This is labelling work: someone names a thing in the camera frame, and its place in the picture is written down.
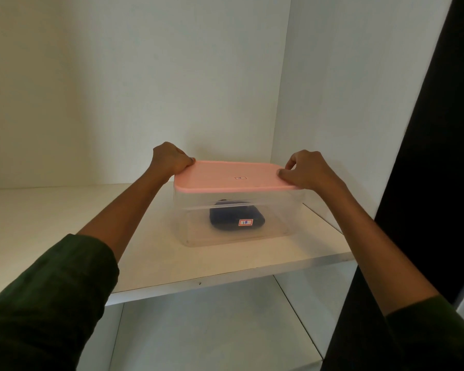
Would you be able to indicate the person's left hand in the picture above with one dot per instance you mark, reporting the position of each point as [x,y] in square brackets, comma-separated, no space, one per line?
[167,160]

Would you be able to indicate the person's right hand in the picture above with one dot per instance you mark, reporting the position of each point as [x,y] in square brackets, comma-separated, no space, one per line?
[313,173]

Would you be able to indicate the person's left fingers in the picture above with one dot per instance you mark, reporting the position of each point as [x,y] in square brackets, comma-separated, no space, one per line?
[185,162]

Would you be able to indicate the person's right thumb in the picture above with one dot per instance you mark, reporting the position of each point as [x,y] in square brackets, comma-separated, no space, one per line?
[286,175]

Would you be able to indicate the pink plastic container lid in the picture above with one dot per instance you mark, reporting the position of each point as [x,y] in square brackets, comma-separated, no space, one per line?
[232,177]

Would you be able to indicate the person's left forearm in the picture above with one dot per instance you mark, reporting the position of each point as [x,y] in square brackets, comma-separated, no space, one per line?
[123,216]

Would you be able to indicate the person's right forearm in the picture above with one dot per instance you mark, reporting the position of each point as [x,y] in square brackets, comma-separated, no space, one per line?
[375,247]

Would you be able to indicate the white red-bordered label sticker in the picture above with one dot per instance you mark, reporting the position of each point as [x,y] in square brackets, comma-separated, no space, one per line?
[245,222]

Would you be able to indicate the clear plastic storage container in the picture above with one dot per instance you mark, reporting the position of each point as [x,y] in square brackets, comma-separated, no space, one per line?
[201,224]

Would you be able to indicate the dark blue folded cloth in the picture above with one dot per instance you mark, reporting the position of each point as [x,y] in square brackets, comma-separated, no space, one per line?
[232,216]

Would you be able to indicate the dark cabinet door panel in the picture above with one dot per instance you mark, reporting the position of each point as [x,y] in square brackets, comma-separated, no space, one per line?
[429,169]

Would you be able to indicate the white wooden shelf board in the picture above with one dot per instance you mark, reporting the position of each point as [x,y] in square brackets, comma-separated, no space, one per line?
[42,227]
[216,328]

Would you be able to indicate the dark green left sleeve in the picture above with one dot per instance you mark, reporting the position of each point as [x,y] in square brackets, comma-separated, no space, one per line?
[42,305]

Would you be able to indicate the dark green sleeve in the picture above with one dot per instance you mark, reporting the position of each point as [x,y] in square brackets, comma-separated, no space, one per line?
[42,305]
[429,336]

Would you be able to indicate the dark green right sleeve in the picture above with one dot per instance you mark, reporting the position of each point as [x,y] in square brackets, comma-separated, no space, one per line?
[429,336]

